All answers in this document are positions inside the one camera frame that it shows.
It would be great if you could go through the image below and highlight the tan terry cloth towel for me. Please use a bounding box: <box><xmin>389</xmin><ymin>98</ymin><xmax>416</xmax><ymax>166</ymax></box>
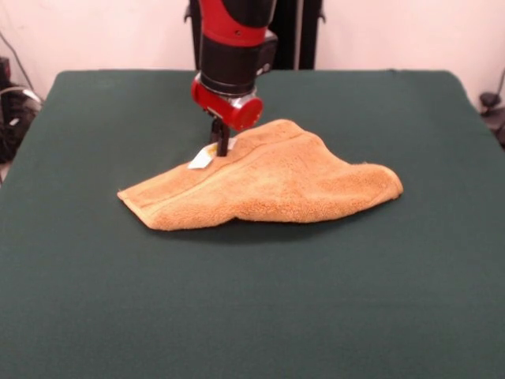
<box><xmin>117</xmin><ymin>118</ymin><xmax>404</xmax><ymax>231</ymax></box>

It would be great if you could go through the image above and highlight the dark green table cloth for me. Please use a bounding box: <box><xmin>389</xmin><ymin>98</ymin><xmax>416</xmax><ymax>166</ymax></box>
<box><xmin>0</xmin><ymin>69</ymin><xmax>505</xmax><ymax>379</ymax></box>

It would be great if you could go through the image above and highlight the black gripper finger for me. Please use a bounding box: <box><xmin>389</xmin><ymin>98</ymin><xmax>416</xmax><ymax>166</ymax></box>
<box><xmin>208</xmin><ymin>116</ymin><xmax>222</xmax><ymax>144</ymax></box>
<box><xmin>215</xmin><ymin>122</ymin><xmax>232</xmax><ymax>159</ymax></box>

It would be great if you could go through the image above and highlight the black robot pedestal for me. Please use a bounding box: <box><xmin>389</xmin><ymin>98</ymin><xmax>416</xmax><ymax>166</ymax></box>
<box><xmin>183</xmin><ymin>0</ymin><xmax>327</xmax><ymax>71</ymax></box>

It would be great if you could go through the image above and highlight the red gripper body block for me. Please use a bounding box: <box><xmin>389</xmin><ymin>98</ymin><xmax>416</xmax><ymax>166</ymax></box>
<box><xmin>191</xmin><ymin>73</ymin><xmax>264</xmax><ymax>133</ymax></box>

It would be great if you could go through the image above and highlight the black equipment pile with cables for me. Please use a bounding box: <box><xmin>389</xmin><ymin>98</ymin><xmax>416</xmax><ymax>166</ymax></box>
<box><xmin>0</xmin><ymin>57</ymin><xmax>43</xmax><ymax>163</ymax></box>

